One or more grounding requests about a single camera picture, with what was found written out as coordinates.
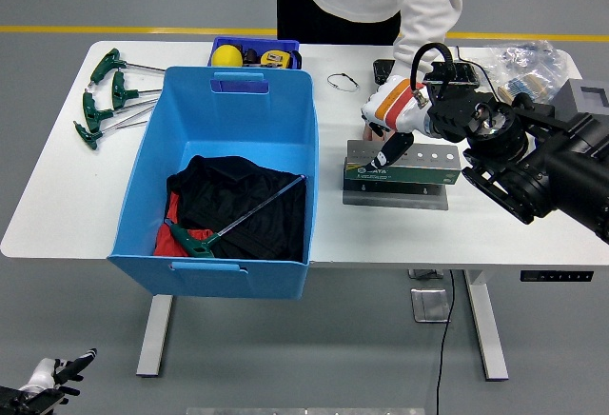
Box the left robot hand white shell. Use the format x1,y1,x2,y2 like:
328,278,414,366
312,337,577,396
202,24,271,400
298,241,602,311
18,347,99,398

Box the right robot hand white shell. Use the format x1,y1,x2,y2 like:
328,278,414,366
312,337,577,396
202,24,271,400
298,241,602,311
360,74,432,173

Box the green grey metal wrench holder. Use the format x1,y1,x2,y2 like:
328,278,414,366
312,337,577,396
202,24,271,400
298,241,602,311
341,138,463,211

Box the large green T-handle hex wrench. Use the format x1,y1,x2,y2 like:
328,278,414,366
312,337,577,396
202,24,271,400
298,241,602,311
164,174,306,259

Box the large light blue plastic box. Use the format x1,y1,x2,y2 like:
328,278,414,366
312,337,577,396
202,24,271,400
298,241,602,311
107,66,319,300

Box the black electronics case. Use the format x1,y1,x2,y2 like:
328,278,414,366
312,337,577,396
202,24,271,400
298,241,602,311
373,58,480,88

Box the small dark blue bin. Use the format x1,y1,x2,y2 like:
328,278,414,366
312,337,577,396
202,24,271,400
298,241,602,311
207,36,303,69

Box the yellow tape measure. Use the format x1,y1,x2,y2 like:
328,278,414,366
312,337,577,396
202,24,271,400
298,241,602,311
259,49,292,69

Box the yellow ball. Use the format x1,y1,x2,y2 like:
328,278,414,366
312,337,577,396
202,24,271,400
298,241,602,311
210,45,244,68

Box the white table leg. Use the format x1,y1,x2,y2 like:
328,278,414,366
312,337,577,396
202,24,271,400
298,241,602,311
136,294,175,379
463,269,510,382

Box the taped resistor strips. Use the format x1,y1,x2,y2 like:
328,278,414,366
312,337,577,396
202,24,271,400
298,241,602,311
497,76,548,105

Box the clear plastic bag of parts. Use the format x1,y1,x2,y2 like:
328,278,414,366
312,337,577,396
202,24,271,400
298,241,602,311
487,39,572,102

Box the black cloth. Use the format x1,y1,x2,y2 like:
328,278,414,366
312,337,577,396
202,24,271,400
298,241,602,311
166,155,308,263

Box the red cloth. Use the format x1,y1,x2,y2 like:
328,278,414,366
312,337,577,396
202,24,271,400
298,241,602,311
152,193,215,257

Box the square metal floor plate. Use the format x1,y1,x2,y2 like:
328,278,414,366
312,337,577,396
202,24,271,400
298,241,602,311
410,287,452,324

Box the black table control panel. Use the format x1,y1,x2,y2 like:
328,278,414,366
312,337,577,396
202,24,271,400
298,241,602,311
519,269,595,283

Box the thin wire ring loop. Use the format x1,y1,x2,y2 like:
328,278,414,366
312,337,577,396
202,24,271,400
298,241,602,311
326,72,360,94

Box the black adapter cord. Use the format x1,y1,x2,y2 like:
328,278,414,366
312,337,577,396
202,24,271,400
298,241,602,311
455,45,501,93

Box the black floor cable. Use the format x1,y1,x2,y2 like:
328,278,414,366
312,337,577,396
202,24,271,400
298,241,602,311
435,269,457,415

